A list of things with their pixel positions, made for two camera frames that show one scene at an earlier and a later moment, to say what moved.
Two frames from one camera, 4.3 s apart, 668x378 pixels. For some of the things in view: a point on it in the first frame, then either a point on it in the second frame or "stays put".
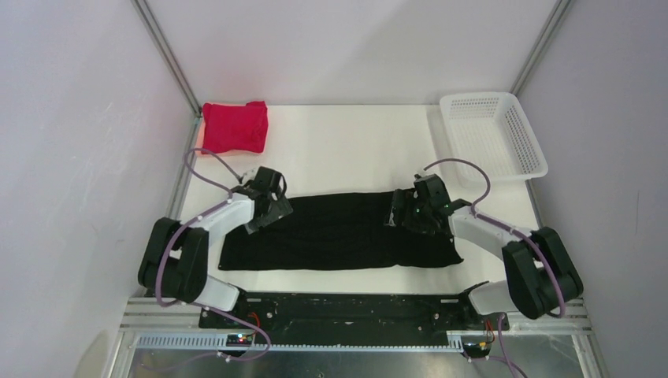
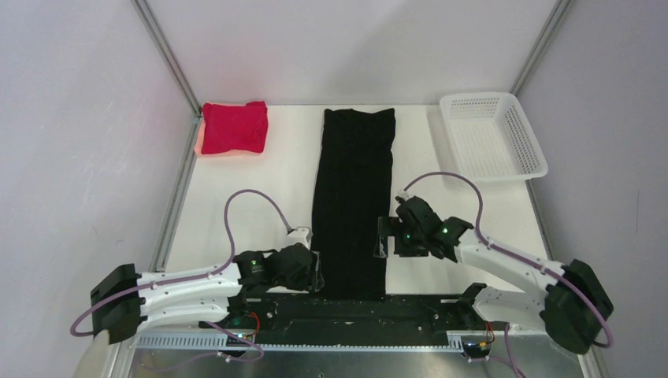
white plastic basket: x=491 y=131 stays put
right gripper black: x=406 y=199 -> x=393 y=226
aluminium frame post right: x=541 y=44 stays put
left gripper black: x=280 y=208 -> x=309 y=279
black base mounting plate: x=356 y=312 stays put
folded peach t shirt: x=229 y=153 stays put
